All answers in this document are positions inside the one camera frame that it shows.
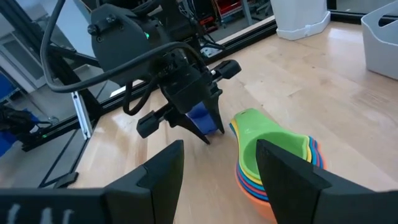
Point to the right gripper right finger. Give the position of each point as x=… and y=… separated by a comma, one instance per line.
x=295, y=193

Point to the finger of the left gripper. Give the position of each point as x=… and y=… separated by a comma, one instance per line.
x=217, y=112
x=186, y=124

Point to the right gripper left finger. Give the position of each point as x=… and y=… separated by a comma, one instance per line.
x=149, y=196

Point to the small indigo measuring cup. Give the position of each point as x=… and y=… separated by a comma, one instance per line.
x=202, y=119

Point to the orange measuring cup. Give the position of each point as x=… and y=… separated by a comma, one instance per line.
x=261, y=210

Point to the green measuring cup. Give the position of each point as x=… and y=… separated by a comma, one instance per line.
x=258, y=127

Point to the red measuring cup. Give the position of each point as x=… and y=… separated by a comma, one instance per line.
x=248, y=189

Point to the turquoise measuring cup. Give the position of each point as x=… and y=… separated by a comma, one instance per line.
x=247, y=179

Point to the yellow measuring cup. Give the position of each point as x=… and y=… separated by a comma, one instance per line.
x=245, y=171

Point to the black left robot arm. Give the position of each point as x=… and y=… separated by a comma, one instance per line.
x=118, y=46

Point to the grey plastic basket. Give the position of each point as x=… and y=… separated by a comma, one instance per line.
x=382, y=46

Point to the red plastic crate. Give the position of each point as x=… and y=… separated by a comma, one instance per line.
x=228, y=6

